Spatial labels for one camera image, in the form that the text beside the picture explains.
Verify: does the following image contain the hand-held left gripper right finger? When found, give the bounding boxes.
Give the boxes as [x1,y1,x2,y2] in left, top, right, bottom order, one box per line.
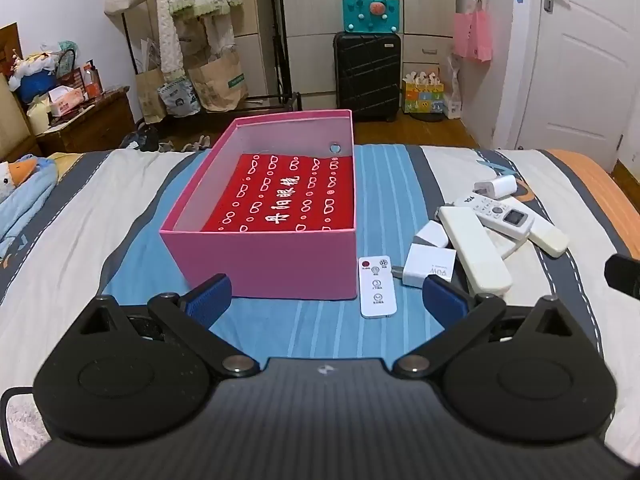
[392,276,593,378]

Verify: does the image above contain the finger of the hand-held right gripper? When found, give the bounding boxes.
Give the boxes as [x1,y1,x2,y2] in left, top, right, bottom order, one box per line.
[604,254,640,302]

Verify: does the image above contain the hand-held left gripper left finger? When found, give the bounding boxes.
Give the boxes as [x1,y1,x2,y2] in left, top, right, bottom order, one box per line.
[60,274,261,378]

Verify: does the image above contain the large white charger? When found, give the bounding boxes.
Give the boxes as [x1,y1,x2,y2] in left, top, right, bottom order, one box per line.
[392,242,457,289]

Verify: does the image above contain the pink cardboard box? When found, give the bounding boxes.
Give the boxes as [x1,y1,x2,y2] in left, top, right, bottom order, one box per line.
[159,109,358,301]

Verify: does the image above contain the long cream remote control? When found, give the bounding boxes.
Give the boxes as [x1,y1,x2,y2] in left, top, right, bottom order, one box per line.
[437,206,514,296]

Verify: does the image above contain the small white remote control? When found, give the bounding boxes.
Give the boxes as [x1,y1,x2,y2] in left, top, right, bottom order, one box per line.
[357,256,398,320]

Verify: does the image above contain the small white charger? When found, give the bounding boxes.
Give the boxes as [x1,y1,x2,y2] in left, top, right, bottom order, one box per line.
[414,220,453,250]

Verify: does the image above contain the cream remote with display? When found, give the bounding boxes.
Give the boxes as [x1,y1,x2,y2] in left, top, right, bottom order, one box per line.
[500,196,571,259]

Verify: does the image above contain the white remote with display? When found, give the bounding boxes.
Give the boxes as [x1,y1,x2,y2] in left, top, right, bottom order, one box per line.
[452,194,535,238]

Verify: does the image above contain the white charger with prongs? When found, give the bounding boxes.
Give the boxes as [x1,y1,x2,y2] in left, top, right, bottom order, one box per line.
[472,174,518,199]

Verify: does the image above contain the red packet in box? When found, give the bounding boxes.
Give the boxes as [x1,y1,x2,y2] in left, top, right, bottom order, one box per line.
[200,152,357,235]

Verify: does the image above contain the striped bed sheet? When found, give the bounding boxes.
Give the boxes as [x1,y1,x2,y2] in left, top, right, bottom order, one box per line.
[0,144,640,461]

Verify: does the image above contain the dark shoe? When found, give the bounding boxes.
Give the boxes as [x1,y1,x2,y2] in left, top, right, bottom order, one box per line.
[120,122,161,151]

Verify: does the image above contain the white printed bag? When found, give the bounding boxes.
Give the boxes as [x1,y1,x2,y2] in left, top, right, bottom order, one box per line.
[157,79,202,118]

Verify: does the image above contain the colourful gift bag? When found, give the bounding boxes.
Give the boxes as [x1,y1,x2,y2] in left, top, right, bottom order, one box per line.
[401,67,446,114]

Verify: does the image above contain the white plastic bag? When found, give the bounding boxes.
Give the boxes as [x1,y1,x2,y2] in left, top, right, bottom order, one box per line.
[445,52,465,121]

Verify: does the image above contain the blue duck plush blanket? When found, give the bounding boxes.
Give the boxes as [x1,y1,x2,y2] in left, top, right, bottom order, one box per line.
[0,155,60,261]

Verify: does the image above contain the wooden nightstand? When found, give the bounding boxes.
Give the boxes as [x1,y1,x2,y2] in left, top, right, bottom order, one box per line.
[37,85,137,156]

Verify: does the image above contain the narrow brown paper bag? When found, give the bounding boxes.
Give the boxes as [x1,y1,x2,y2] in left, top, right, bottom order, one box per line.
[135,67,166,125]

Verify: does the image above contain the black clothes rack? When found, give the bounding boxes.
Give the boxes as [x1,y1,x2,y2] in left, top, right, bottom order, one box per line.
[107,0,303,121]

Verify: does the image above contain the large brown paper bag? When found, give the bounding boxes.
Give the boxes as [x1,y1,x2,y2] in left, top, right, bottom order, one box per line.
[189,52,249,113]

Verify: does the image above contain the white door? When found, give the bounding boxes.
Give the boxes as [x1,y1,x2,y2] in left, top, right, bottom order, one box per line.
[492,0,640,173]

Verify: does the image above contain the grey fluffy cloth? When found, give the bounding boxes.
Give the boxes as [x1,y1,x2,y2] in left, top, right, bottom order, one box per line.
[0,395,48,461]

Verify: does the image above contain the black suitcase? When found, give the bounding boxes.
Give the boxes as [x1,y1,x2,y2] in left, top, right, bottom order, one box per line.
[332,31,403,123]

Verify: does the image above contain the tissue box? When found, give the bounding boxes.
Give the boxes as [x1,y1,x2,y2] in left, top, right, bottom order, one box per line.
[47,86,85,117]

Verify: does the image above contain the cream plastic jar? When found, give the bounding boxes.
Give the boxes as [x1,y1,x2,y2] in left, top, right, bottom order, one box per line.
[27,102,51,136]

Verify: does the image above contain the red box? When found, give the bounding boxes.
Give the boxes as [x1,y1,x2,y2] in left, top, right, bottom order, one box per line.
[57,60,103,101]

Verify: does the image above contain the cream fluffy coat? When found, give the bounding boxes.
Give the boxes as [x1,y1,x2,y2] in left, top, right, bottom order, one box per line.
[154,0,243,81]

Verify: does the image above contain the wooden headboard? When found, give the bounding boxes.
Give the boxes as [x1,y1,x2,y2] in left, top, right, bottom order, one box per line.
[0,22,41,161]

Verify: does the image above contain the pink plastic bag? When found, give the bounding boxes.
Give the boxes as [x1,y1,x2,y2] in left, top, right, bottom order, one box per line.
[452,7,493,63]

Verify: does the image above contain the blue bag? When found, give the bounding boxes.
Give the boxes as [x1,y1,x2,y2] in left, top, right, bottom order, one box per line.
[17,67,58,103]

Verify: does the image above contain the teal tote bag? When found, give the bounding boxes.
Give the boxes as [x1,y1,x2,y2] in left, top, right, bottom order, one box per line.
[342,0,403,35]

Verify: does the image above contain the white wardrobe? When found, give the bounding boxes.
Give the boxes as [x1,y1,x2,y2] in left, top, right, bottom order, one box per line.
[232,0,458,111]

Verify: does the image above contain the black cable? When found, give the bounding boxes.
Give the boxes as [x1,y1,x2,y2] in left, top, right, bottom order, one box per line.
[0,386,36,463]

